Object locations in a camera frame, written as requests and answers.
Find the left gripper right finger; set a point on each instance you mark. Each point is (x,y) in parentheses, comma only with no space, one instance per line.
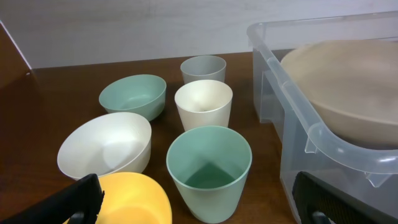
(319,202)

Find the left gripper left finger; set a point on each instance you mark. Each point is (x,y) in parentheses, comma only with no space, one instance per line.
(78,203)

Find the beige bowl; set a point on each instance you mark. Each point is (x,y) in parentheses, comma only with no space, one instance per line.
(352,84)

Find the clear plastic storage container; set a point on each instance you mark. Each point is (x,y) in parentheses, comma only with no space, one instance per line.
(308,145)

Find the yellow bowl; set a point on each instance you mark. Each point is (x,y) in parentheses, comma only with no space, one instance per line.
(131,198)

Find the white bowl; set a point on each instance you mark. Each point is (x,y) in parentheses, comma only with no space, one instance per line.
(116,142)

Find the green cup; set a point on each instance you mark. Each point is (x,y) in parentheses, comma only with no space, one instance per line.
(209,166)

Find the green bowl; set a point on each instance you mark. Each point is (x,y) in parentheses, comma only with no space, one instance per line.
(143,94)

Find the cream cup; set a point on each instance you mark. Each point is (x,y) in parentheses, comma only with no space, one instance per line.
(204,103)

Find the grey cup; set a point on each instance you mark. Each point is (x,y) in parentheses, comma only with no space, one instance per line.
(204,67)

